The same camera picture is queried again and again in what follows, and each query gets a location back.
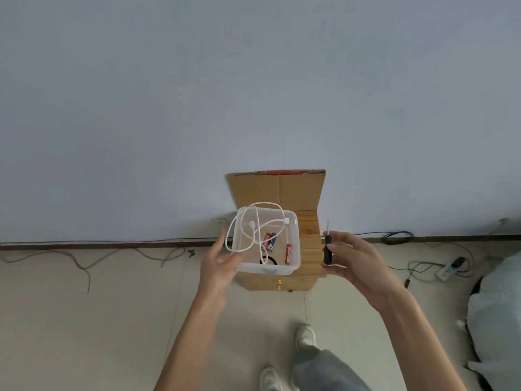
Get white cable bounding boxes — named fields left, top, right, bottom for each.
left=225, top=202, right=298, bottom=265

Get black adapter cable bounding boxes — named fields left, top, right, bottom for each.
left=386, top=242, right=475, bottom=288

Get person's right hand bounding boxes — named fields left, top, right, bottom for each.
left=321, top=231, right=408, bottom=314

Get person's grey shoe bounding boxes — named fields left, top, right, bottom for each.
left=259, top=366, right=282, bottom=391
left=295, top=324, right=317, bottom=349

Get white power strip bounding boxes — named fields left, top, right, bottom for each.
left=436, top=257, right=467, bottom=281

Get clear plastic container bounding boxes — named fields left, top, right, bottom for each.
left=232, top=206, right=302, bottom=276

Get person's left forearm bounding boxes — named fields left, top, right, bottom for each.
left=153, top=288, right=228, bottom=391

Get grey network cable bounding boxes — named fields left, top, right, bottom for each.
left=0, top=247, right=186, bottom=294

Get black cable bundle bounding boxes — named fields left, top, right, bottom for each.
left=354, top=230, right=416, bottom=242

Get round grey stool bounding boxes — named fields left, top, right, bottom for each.
left=466, top=252, right=521, bottom=391

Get person's right forearm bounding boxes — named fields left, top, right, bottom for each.
left=378, top=288, right=469, bottom=391

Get wood grain cabinet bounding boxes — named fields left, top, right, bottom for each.
left=240, top=210, right=328, bottom=293

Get person's grey trousers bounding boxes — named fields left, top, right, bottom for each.
left=291, top=348, right=371, bottom=391

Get large brown cardboard sheet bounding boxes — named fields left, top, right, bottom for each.
left=226, top=169, right=326, bottom=212

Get person's left hand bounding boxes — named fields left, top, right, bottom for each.
left=198, top=228, right=245, bottom=306

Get black handle screwdriver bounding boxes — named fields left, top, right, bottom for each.
left=322, top=218, right=333, bottom=265

